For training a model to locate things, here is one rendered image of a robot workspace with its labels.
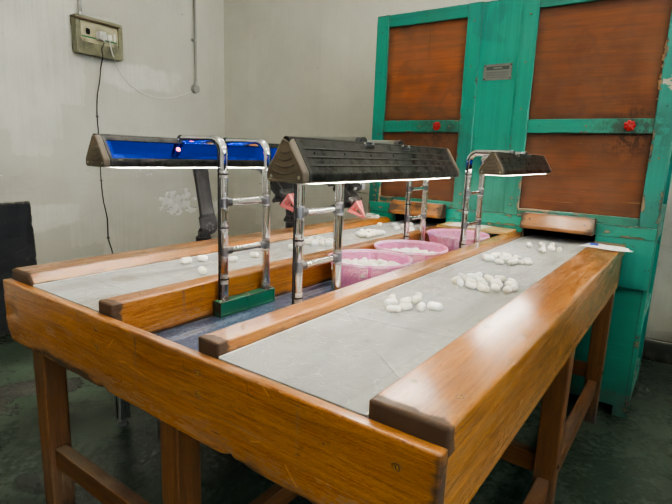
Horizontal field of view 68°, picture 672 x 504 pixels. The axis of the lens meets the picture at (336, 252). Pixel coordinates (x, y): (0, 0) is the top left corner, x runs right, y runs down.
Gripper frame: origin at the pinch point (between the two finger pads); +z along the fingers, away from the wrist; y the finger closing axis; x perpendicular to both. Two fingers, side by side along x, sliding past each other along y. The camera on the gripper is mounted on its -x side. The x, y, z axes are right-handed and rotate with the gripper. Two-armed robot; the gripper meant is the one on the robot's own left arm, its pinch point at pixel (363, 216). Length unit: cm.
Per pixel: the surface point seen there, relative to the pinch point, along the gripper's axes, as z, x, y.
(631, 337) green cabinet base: 110, -35, 48
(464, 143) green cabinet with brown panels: -2, -44, 45
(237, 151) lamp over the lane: -7, -29, -89
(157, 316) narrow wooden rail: 26, -9, -125
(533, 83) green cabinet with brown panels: 3, -82, 46
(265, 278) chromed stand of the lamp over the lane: 26, -13, -93
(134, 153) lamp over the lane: -6, -29, -122
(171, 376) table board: 45, -21, -138
